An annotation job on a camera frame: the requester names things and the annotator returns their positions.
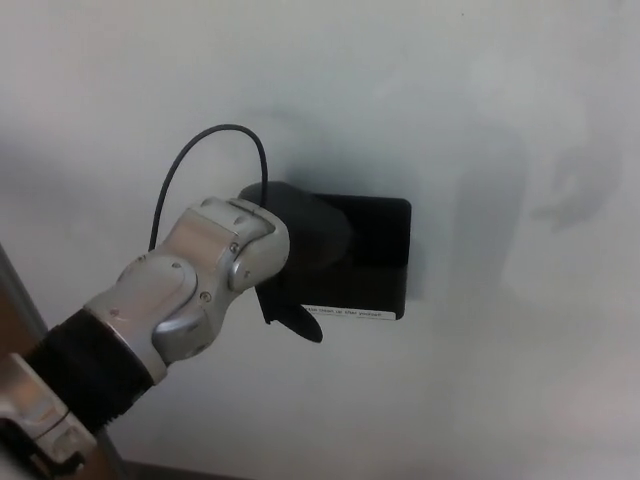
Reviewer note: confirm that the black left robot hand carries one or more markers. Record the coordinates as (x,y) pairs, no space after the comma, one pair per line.
(315,230)

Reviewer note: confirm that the black magnetic marker holder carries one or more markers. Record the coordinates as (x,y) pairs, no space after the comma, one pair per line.
(380,260)

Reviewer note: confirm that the white whiteboard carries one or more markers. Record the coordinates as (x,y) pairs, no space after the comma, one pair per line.
(450,100)

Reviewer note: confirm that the brown wooden panel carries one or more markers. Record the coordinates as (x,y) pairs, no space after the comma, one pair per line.
(17,325)

